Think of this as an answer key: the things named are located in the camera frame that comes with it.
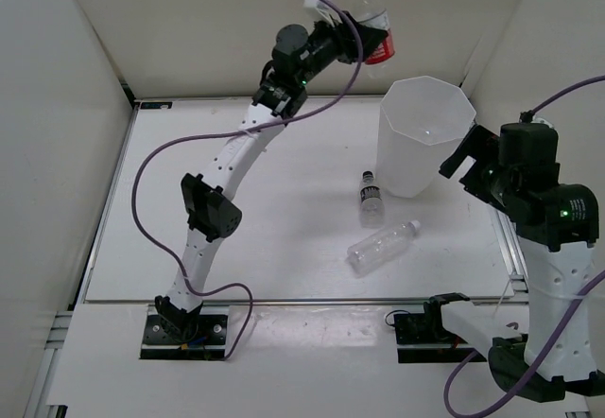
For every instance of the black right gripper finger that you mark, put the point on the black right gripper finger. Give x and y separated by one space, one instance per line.
477 144
478 180

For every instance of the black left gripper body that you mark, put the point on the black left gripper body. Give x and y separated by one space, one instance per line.
329 44

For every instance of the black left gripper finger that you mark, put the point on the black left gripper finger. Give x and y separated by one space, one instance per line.
364 41
348 25

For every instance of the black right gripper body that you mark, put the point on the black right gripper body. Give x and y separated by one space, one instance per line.
501 183

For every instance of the red label plastic bottle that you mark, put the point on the red label plastic bottle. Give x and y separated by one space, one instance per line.
374 14

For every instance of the black label plastic bottle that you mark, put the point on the black label plastic bottle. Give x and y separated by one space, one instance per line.
371 205

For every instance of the clear unlabeled plastic bottle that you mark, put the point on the clear unlabeled plastic bottle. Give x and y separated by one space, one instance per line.
382 247

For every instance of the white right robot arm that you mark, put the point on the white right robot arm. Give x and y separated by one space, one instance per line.
516 172

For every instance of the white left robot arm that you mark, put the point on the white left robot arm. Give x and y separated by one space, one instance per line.
297 56

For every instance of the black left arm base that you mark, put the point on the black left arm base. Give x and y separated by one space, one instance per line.
202 339

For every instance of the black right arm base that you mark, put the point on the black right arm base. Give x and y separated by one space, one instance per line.
418 343

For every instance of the white octagonal plastic bin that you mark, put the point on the white octagonal plastic bin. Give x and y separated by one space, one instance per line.
422 121

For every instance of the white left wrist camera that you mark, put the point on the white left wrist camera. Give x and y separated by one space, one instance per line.
318 11

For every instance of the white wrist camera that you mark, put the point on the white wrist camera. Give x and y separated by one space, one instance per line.
530 117
318 11

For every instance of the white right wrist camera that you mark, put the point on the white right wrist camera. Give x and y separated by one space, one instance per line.
530 117

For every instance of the aluminium table edge rail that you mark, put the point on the aluminium table edge rail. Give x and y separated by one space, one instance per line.
327 301

